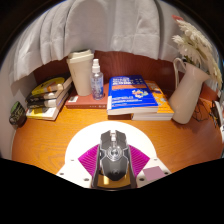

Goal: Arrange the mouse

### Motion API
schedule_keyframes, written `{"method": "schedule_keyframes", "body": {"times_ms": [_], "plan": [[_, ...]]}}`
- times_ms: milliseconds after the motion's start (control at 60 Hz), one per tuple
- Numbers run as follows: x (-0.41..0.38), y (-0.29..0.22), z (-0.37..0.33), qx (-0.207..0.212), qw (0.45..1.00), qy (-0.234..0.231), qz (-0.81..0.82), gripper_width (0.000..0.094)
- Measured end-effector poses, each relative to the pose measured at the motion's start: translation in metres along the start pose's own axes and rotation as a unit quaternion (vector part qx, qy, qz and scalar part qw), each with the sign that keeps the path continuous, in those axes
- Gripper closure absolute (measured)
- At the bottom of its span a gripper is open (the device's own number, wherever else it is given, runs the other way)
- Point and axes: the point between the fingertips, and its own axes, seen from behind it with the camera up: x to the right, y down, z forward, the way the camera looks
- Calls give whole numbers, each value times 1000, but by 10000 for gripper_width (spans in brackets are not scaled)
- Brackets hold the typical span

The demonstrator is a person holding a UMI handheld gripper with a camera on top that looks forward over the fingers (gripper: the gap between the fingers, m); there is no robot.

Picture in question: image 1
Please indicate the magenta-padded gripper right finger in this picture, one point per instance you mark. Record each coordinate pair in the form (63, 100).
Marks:
(139, 160)

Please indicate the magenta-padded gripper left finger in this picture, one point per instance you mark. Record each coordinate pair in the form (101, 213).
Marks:
(89, 160)

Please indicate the dark grey computer mouse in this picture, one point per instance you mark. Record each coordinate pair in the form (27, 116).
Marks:
(112, 158)

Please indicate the white black yellow mouse pad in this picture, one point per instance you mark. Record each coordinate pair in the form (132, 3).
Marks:
(80, 140)

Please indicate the red-brown book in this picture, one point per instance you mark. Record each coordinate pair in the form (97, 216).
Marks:
(85, 101)

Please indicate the orange book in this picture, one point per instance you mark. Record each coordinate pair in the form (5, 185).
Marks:
(163, 103)

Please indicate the pale yellow book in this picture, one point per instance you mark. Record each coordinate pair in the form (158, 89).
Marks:
(41, 113)

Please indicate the blue book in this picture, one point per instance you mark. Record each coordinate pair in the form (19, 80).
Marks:
(130, 91)

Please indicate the clear spray bottle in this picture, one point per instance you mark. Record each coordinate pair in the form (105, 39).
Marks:
(97, 85)

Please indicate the white ceramic vase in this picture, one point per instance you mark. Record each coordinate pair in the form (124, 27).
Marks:
(188, 96)

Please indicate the yellow and black book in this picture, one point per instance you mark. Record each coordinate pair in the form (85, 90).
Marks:
(50, 85)

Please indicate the dark green mug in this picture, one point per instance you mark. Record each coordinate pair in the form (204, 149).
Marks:
(17, 115)

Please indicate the white lidded cup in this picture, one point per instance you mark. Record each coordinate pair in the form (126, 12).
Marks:
(80, 73)

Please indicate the white flower bouquet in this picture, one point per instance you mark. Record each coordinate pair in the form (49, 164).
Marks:
(198, 46)

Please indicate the white curtain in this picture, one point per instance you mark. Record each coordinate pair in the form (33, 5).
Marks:
(100, 26)

